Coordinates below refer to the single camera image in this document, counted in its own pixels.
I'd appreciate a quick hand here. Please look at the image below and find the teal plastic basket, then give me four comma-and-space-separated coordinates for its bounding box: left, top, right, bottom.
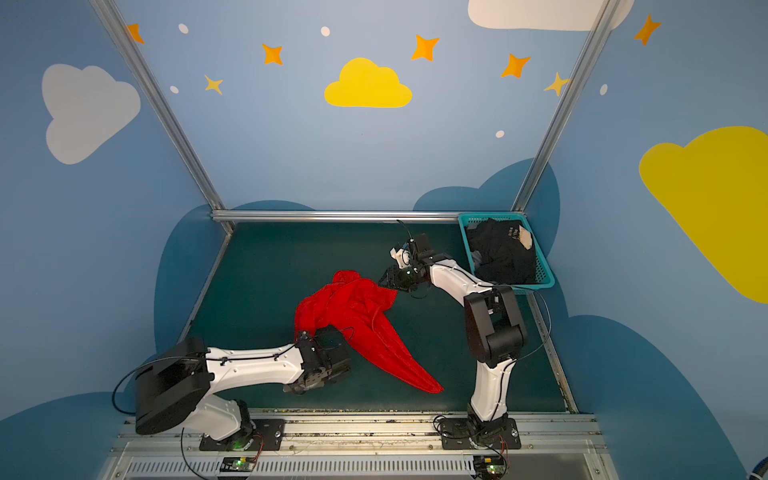
458, 212, 555, 291

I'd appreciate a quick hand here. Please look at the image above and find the right aluminium corner post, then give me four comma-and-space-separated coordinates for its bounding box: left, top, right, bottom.
511, 0, 622, 213

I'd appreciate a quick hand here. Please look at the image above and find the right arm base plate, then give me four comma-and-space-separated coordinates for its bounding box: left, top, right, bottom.
433, 416, 522, 451

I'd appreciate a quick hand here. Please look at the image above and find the back aluminium frame bar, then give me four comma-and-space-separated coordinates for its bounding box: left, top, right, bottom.
211, 209, 469, 224

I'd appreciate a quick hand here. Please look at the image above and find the left green circuit board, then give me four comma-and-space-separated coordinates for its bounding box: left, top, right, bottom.
219, 457, 257, 474

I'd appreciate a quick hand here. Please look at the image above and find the right green circuit board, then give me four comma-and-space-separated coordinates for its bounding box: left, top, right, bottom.
472, 456, 508, 480

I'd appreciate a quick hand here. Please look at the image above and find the green circuit board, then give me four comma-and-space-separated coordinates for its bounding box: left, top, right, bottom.
219, 457, 257, 474
472, 456, 508, 480

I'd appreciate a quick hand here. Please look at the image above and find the aluminium corner post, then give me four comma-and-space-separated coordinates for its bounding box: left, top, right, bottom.
89, 0, 225, 210
511, 0, 622, 213

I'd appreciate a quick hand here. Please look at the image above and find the left aluminium corner post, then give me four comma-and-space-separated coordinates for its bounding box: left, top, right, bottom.
89, 0, 225, 210

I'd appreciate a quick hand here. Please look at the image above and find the red t-shirt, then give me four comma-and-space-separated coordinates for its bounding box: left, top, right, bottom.
294, 270, 444, 394

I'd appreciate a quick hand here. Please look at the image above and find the black t-shirt in basket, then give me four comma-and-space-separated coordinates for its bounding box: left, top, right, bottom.
465, 218, 537, 285

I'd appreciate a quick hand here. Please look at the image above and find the left side aluminium rail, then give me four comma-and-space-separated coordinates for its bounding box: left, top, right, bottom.
178, 223, 233, 341

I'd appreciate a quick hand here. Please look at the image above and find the right side aluminium rail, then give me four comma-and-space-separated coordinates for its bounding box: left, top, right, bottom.
525, 290, 579, 414

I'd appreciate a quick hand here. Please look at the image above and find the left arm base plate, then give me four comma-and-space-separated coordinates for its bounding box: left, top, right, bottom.
199, 418, 286, 452

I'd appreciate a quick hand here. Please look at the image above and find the aluminium rail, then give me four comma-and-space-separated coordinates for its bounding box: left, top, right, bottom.
525, 290, 579, 414
178, 223, 233, 341

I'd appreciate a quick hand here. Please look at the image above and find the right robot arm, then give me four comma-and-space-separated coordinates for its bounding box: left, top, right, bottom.
380, 248, 527, 443

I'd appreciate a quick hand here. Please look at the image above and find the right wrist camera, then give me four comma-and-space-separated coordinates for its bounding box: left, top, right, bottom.
390, 234, 435, 269

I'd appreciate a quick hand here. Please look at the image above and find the front aluminium rail frame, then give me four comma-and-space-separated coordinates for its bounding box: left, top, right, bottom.
98, 410, 618, 479

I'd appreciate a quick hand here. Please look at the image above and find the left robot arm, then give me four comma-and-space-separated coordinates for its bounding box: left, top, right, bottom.
135, 332, 351, 452

